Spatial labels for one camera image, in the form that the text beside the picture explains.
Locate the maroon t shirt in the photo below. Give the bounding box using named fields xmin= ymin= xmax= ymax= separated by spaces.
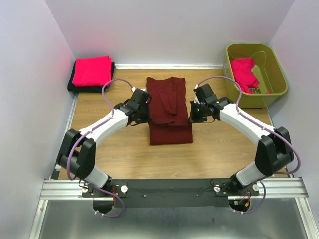
xmin=146 ymin=77 xmax=193 ymax=146

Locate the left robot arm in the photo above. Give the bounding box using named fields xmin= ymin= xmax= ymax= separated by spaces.
xmin=56 ymin=88 xmax=152 ymax=197

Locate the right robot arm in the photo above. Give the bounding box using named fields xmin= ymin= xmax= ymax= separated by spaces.
xmin=188 ymin=84 xmax=294 ymax=195

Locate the pink t shirt in bin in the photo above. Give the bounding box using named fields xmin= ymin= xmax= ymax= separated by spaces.
xmin=230 ymin=58 xmax=273 ymax=94

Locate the folded pink t shirt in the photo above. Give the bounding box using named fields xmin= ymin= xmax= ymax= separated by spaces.
xmin=72 ymin=56 xmax=112 ymax=87

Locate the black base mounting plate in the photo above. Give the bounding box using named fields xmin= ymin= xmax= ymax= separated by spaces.
xmin=82 ymin=178 xmax=265 ymax=209

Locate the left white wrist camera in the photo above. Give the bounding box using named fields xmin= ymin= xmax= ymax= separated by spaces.
xmin=131 ymin=87 xmax=146 ymax=92

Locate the aluminium frame rail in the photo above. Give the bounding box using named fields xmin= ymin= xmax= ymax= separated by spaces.
xmin=115 ymin=64 xmax=223 ymax=70

